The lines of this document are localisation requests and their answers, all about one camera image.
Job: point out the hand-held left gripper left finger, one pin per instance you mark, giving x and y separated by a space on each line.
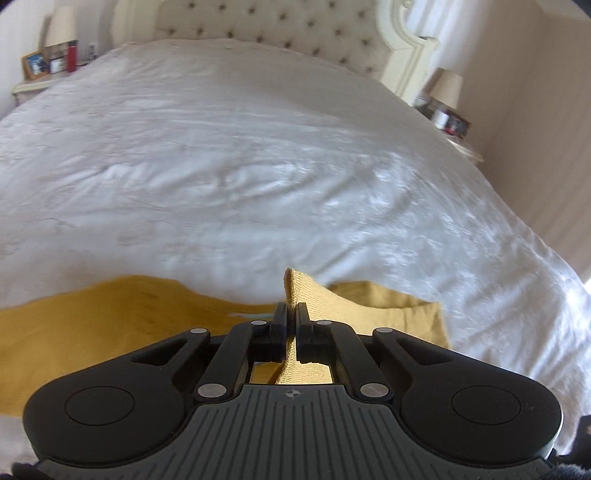
280 330

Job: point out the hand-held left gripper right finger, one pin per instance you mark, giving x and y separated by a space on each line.
302 330

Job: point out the yellow knit sweater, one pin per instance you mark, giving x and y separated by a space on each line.
92 323

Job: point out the white embroidered bedspread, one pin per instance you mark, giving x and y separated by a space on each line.
231 161

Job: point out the cream nightstand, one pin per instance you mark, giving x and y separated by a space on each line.
32 85
466 147

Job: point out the beige shade table lamp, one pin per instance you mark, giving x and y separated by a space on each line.
445 87

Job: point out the cream tufted headboard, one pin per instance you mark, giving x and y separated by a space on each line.
277 23

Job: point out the red bottle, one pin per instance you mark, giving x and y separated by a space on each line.
72 56

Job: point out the cream bedside lamp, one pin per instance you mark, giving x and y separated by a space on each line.
62 25

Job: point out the small dark photo frame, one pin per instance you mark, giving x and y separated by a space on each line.
56 64

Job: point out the blue picture in wooden frame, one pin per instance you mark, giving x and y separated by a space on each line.
35 64

